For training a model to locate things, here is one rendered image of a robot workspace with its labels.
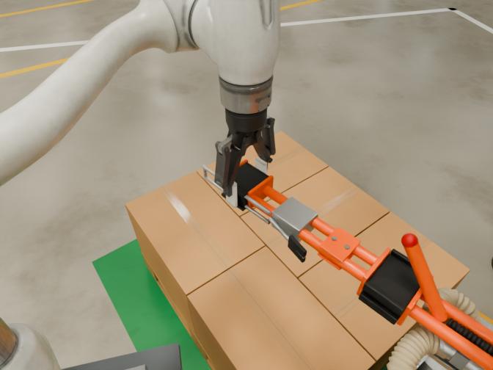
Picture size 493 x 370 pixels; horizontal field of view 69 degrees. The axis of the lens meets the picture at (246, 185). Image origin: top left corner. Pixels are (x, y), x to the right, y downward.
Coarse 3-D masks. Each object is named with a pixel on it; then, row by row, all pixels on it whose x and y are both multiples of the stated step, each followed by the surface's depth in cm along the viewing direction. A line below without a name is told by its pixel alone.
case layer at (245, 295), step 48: (288, 144) 205; (192, 192) 178; (288, 192) 178; (336, 192) 178; (144, 240) 171; (192, 240) 157; (240, 240) 157; (384, 240) 157; (192, 288) 140; (240, 288) 140; (288, 288) 140; (336, 288) 140; (240, 336) 127; (288, 336) 127; (336, 336) 127; (384, 336) 127
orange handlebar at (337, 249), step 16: (272, 192) 75; (272, 208) 72; (320, 224) 69; (304, 240) 67; (320, 240) 66; (336, 240) 65; (352, 240) 65; (320, 256) 66; (336, 256) 63; (368, 256) 64; (352, 272) 62; (448, 304) 57; (416, 320) 56; (432, 320) 55; (464, 320) 55; (448, 336) 54; (480, 336) 54; (464, 352) 52; (480, 352) 52
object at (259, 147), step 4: (256, 132) 67; (256, 136) 67; (260, 136) 68; (256, 140) 69; (260, 140) 69; (256, 144) 71; (260, 144) 70; (256, 148) 73; (260, 148) 72; (264, 148) 73; (256, 152) 76; (260, 152) 73; (264, 152) 73; (264, 156) 74; (268, 156) 75; (268, 160) 76; (272, 160) 76
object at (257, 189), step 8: (240, 168) 78; (248, 168) 78; (256, 168) 78; (240, 176) 76; (248, 176) 76; (256, 176) 76; (264, 176) 76; (272, 176) 76; (240, 184) 75; (248, 184) 75; (256, 184) 75; (264, 184) 75; (272, 184) 78; (248, 192) 73; (256, 192) 74; (248, 200) 75
